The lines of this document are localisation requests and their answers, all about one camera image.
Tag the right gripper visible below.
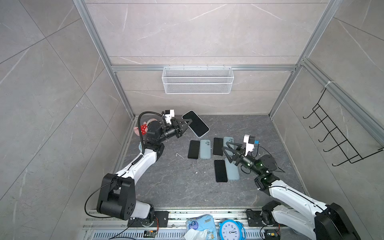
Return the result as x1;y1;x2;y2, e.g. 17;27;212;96
223;141;264;178

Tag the light case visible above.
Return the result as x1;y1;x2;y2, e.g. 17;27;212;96
200;140;212;160
223;137;235;157
225;158;240;181

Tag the phone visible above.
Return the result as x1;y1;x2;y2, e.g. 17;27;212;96
213;138;224;156
214;160;228;183
182;111;210;138
188;140;200;160

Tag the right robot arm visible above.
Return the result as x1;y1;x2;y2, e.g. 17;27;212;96
223;142;361;240

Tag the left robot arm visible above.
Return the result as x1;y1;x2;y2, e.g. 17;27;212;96
97;118;193;225

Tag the pink plush toy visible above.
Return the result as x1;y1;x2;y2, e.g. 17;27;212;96
134;119;158;136

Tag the blue alarm clock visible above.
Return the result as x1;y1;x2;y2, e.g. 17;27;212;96
219;220;246;240

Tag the blue tissue pack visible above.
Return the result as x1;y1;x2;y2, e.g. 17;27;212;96
184;215;218;240

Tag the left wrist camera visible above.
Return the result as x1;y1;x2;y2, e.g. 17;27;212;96
162;110;175;126

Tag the white wire mesh basket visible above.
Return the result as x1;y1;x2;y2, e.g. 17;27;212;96
162;67;235;95

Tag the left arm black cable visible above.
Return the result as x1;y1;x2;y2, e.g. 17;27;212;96
137;111;164;154

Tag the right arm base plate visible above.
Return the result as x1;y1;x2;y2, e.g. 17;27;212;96
245;209;270;227

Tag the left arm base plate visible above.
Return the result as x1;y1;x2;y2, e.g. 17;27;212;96
128;211;169;228

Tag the black wire hook rack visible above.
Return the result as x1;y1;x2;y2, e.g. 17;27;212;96
302;88;384;167

